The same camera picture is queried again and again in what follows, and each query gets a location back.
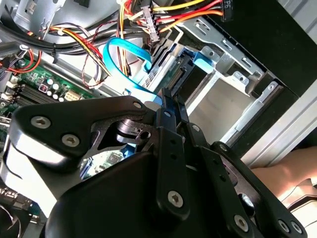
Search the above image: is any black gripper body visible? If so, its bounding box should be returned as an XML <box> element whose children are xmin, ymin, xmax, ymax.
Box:
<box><xmin>46</xmin><ymin>146</ymin><xmax>232</xmax><ymax>238</ymax></box>

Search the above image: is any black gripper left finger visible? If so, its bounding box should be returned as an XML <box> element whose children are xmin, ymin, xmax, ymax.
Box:
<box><xmin>9</xmin><ymin>88</ymin><xmax>191</xmax><ymax>222</ymax></box>

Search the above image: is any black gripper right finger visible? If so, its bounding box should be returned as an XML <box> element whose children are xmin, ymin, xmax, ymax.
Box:
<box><xmin>174</xmin><ymin>95</ymin><xmax>308</xmax><ymax>238</ymax></box>

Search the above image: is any blue data wire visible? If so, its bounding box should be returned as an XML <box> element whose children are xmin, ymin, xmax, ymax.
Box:
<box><xmin>103</xmin><ymin>37</ymin><xmax>163</xmax><ymax>110</ymax></box>

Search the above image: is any red yellow power wire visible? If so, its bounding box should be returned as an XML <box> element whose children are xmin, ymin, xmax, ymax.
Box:
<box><xmin>128</xmin><ymin>0</ymin><xmax>235</xmax><ymax>43</ymax></box>

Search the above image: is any hard disk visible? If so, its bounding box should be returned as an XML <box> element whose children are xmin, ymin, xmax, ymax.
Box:
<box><xmin>146</xmin><ymin>42</ymin><xmax>220</xmax><ymax>91</ymax></box>

